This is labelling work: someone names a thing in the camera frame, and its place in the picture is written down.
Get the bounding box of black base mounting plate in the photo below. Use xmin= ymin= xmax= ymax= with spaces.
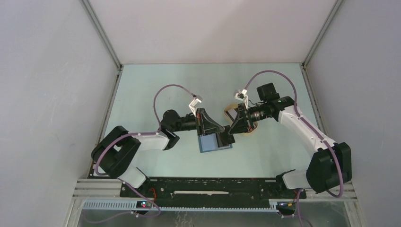
xmin=137 ymin=177 xmax=297 ymax=208

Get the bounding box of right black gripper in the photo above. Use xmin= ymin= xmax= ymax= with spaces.
xmin=228 ymin=103 xmax=271 ymax=135

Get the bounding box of blue leather card holder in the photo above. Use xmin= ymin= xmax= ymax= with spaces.
xmin=198 ymin=133 xmax=233 ymax=153

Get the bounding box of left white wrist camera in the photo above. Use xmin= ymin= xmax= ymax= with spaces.
xmin=188 ymin=95 xmax=203 ymax=115

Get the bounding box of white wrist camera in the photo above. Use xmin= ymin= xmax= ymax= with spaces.
xmin=234 ymin=89 xmax=249 ymax=109
xmin=188 ymin=95 xmax=203 ymax=115

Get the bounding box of purple cable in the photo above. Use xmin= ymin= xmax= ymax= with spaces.
xmin=94 ymin=84 xmax=196 ymax=177
xmin=244 ymin=70 xmax=345 ymax=199

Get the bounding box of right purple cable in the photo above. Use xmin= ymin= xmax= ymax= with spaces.
xmin=244 ymin=70 xmax=345 ymax=199

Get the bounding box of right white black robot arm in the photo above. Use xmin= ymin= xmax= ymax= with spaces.
xmin=229 ymin=83 xmax=352 ymax=198

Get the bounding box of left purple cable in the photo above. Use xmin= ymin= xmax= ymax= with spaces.
xmin=94 ymin=84 xmax=196 ymax=177

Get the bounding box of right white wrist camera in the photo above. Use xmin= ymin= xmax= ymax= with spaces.
xmin=234 ymin=89 xmax=249 ymax=109

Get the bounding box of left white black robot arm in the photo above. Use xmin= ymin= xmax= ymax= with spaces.
xmin=91 ymin=108 xmax=225 ymax=197

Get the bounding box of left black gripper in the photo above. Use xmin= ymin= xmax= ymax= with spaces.
xmin=172 ymin=108 xmax=224 ymax=137

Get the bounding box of black credit card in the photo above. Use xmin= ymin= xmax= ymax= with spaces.
xmin=216 ymin=132 xmax=235 ymax=148

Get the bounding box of aluminium frame rail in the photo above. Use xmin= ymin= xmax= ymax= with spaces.
xmin=73 ymin=179 xmax=357 ymax=202

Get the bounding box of oval wooden tray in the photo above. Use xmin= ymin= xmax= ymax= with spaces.
xmin=223 ymin=103 xmax=258 ymax=135

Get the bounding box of white cable duct strip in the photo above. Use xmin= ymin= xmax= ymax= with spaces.
xmin=81 ymin=200 xmax=278 ymax=212

